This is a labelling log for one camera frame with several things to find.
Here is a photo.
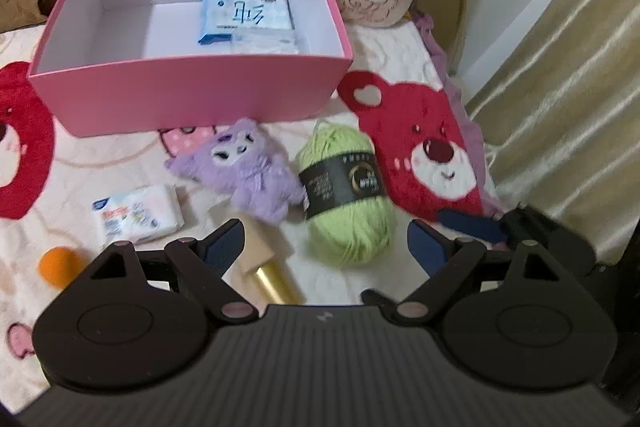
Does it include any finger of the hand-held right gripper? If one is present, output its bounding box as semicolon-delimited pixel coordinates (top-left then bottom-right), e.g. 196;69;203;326
360;288;401;310
437;208;508;250

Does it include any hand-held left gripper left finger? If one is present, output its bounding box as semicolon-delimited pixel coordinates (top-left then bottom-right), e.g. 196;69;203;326
65;219;258;323

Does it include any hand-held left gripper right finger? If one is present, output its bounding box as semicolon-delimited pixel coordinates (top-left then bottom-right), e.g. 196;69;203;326
392;219;583;325

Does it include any purple plush toy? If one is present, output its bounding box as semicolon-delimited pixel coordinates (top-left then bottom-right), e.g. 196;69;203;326
165;118;307;225

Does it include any green yarn ball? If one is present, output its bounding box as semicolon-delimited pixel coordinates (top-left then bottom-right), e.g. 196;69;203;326
295;119;398;268

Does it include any white tissue pack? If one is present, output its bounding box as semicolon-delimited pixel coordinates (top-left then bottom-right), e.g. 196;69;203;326
91;184;185;245

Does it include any pink cardboard box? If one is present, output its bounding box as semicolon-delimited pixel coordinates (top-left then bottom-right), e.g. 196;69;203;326
27;0;354;138

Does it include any orange makeup sponge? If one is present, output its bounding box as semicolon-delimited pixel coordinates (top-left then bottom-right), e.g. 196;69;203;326
39;246;88;290

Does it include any clear plastic box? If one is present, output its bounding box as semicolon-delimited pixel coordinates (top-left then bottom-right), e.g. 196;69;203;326
232;31;300;56

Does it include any blue wet wipes pack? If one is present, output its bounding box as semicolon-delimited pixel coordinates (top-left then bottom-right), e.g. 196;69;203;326
197;0;296;45

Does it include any red bear printed blanket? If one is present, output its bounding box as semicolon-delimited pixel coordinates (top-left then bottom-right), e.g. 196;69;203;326
0;14;506;413

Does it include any beige curtain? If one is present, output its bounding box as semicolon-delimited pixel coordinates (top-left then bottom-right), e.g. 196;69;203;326
465;0;640;268

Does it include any beige bed headboard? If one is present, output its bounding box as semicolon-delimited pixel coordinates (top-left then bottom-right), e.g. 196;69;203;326
415;0;468;78

